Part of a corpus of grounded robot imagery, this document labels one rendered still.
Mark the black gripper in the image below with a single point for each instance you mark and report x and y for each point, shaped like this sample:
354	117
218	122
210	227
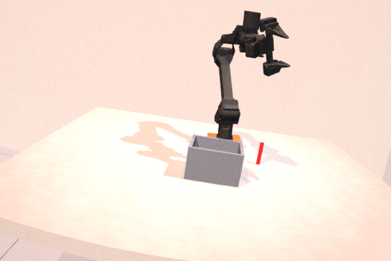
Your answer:
271	27

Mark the red peg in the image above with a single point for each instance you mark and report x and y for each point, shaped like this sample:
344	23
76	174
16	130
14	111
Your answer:
260	152

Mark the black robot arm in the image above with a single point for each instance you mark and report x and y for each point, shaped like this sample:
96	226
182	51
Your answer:
228	112

